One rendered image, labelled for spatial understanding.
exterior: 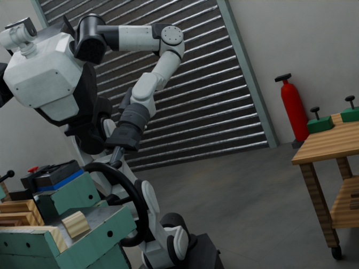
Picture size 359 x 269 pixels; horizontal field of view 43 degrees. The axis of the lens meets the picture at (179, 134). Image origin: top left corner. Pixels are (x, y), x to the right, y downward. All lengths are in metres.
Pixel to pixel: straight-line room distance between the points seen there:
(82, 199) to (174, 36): 0.68
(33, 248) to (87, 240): 0.11
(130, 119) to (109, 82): 3.44
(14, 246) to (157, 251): 1.19
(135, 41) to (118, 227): 0.80
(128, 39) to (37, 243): 0.89
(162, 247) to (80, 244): 1.20
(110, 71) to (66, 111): 3.07
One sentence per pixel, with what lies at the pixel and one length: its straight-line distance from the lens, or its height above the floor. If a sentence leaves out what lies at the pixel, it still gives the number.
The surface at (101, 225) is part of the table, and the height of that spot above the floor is 0.90.
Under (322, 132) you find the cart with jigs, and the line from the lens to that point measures 2.31.
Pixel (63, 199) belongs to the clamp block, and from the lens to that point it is 1.23.
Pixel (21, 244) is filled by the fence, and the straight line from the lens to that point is 1.04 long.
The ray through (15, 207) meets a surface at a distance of 1.24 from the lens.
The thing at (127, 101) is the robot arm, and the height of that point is 1.07.
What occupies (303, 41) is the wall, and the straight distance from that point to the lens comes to 3.82.
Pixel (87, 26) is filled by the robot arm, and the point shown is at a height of 1.35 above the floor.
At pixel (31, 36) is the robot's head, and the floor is 1.39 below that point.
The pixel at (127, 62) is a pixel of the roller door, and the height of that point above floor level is 1.15.
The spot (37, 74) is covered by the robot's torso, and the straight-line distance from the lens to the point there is 1.68.
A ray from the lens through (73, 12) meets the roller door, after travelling 4.96.
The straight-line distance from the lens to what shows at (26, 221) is 1.15.
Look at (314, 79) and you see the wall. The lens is 3.87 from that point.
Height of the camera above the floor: 1.21
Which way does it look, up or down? 11 degrees down
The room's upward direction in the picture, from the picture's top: 22 degrees counter-clockwise
